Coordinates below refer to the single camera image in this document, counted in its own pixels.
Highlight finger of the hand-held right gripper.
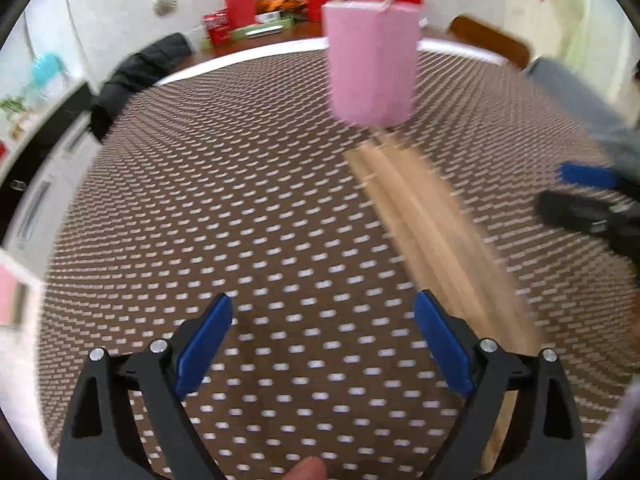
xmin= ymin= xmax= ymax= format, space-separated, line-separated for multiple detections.
xmin=556 ymin=161 xmax=640 ymax=197
xmin=537 ymin=190 xmax=640 ymax=267

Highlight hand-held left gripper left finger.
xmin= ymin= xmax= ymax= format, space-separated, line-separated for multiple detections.
xmin=56 ymin=292 xmax=234 ymax=480

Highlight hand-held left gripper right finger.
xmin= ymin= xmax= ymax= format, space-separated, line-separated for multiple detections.
xmin=414 ymin=290 xmax=587 ymax=480

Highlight bundle of wooden chopsticks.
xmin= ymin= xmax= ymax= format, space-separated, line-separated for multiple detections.
xmin=345 ymin=130 xmax=548 ymax=471

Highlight pink cylindrical cup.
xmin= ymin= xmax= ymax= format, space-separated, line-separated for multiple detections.
xmin=321 ymin=1 xmax=422 ymax=128

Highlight person's left hand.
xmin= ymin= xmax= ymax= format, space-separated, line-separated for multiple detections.
xmin=290 ymin=456 xmax=328 ymax=480

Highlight grey-blue cloth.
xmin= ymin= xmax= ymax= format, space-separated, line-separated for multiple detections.
xmin=522 ymin=57 xmax=640 ymax=181

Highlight brown polka-dot tablecloth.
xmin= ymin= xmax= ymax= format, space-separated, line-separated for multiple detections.
xmin=35 ymin=40 xmax=640 ymax=480

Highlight wooden chair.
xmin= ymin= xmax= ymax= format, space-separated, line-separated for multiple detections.
xmin=447 ymin=15 xmax=531 ymax=71

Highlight white drawer cabinet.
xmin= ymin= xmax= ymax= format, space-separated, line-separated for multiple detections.
xmin=0 ymin=80 xmax=101 ymax=271

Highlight black jacket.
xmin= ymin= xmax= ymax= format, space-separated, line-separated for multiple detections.
xmin=90 ymin=32 xmax=196 ymax=143

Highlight green tray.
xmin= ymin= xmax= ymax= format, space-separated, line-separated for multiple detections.
xmin=227 ymin=16 xmax=296 ymax=41

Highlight red can pack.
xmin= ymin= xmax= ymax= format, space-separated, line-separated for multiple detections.
xmin=202 ymin=10 xmax=231 ymax=47

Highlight small red box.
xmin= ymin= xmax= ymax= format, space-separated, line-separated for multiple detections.
xmin=222 ymin=0 xmax=258 ymax=31

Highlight orange snack pile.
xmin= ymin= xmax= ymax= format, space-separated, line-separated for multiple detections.
xmin=257 ymin=0 xmax=308 ymax=16

